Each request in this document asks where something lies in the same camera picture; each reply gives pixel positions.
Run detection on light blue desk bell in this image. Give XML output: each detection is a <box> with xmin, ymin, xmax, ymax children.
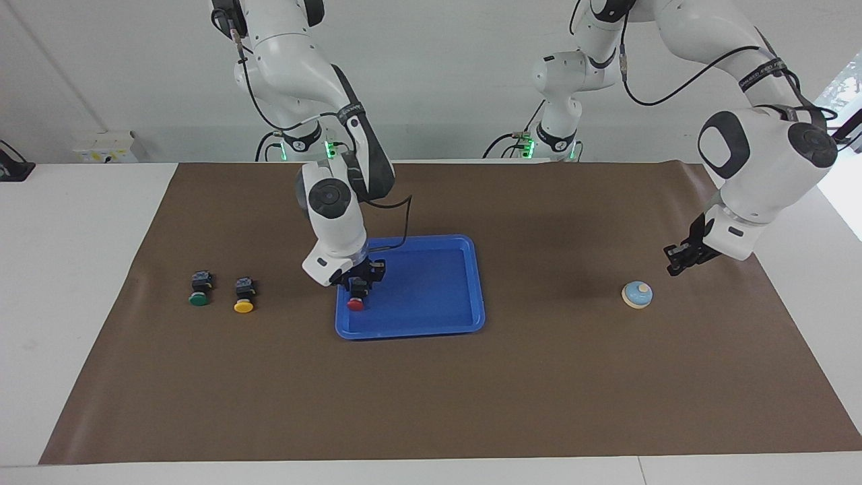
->
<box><xmin>621</xmin><ymin>280</ymin><xmax>654</xmax><ymax>310</ymax></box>

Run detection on yellow push button switch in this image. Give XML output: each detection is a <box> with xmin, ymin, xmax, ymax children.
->
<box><xmin>233</xmin><ymin>276</ymin><xmax>259</xmax><ymax>314</ymax></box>

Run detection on green push button switch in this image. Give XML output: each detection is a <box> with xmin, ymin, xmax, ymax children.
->
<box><xmin>188</xmin><ymin>270</ymin><xmax>215</xmax><ymax>308</ymax></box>

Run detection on blue plastic tray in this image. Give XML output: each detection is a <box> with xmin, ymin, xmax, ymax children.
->
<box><xmin>335</xmin><ymin>234</ymin><xmax>486</xmax><ymax>340</ymax></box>

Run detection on brown table mat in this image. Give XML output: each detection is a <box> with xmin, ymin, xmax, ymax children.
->
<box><xmin>38</xmin><ymin>160</ymin><xmax>862</xmax><ymax>465</ymax></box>

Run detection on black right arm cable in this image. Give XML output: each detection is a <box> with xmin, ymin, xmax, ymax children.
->
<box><xmin>229</xmin><ymin>13</ymin><xmax>413</xmax><ymax>253</ymax></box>

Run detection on black base cable bundle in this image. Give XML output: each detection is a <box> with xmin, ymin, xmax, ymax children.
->
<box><xmin>255</xmin><ymin>130</ymin><xmax>352</xmax><ymax>162</ymax></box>
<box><xmin>483</xmin><ymin>101</ymin><xmax>546</xmax><ymax>160</ymax></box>

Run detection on black camera stand pole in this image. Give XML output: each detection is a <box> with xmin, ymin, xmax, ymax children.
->
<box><xmin>832</xmin><ymin>108</ymin><xmax>862</xmax><ymax>146</ymax></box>

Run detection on white wall outlet box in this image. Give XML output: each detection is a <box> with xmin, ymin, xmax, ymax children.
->
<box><xmin>73</xmin><ymin>131</ymin><xmax>139</xmax><ymax>164</ymax></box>

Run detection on black table clamp mount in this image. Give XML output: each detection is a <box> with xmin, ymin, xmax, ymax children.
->
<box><xmin>0</xmin><ymin>139</ymin><xmax>36</xmax><ymax>183</ymax></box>

